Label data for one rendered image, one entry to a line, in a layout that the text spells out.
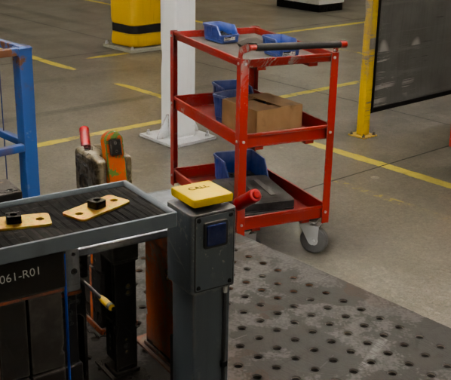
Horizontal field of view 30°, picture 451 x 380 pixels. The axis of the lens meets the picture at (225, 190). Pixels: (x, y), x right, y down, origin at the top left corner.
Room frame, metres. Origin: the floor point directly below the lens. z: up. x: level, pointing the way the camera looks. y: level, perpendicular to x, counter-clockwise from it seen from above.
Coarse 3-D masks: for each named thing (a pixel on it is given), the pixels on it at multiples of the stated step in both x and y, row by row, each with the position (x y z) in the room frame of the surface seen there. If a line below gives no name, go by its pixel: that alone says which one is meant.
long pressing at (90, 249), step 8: (152, 192) 1.49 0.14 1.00; (160, 192) 1.48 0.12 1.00; (168, 192) 1.48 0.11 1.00; (160, 200) 1.44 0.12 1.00; (168, 200) 1.44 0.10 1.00; (152, 232) 1.28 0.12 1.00; (160, 232) 1.29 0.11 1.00; (120, 240) 1.25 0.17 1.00; (128, 240) 1.26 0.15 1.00; (136, 240) 1.27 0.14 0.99; (144, 240) 1.27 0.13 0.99; (152, 240) 1.28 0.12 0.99; (80, 248) 1.21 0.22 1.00; (88, 248) 1.22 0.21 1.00; (96, 248) 1.23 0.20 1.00; (104, 248) 1.24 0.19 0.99; (112, 248) 1.24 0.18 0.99
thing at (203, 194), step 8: (192, 184) 1.07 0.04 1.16; (200, 184) 1.07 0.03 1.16; (208, 184) 1.07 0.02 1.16; (176, 192) 1.05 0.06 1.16; (184, 192) 1.04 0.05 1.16; (192, 192) 1.04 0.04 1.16; (200, 192) 1.04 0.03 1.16; (208, 192) 1.04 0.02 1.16; (216, 192) 1.04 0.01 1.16; (224, 192) 1.04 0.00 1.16; (184, 200) 1.03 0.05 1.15; (192, 200) 1.01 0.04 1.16; (200, 200) 1.02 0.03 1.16; (208, 200) 1.02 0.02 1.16; (216, 200) 1.03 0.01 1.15; (224, 200) 1.04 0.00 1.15
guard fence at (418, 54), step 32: (384, 0) 5.53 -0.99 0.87; (416, 0) 5.77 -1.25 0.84; (448, 0) 6.03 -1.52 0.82; (384, 32) 5.55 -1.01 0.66; (416, 32) 5.81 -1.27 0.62; (448, 32) 6.04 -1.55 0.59; (384, 64) 5.56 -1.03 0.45; (416, 64) 5.83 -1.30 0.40; (448, 64) 6.06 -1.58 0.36; (384, 96) 5.57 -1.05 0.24; (416, 96) 5.82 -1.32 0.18
